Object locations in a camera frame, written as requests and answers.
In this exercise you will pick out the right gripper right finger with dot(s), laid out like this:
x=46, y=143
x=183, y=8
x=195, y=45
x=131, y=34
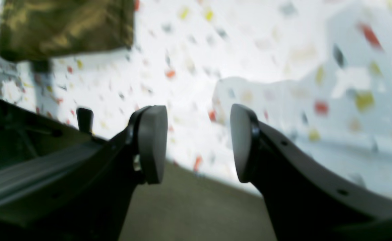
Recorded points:
x=305, y=201

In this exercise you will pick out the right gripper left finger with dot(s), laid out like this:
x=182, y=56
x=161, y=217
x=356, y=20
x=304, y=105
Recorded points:
x=82, y=193

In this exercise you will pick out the camouflage T-shirt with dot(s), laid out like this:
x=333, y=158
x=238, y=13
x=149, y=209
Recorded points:
x=36, y=30

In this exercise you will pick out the terrazzo pattern table cloth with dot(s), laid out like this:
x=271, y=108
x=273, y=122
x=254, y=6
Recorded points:
x=319, y=71

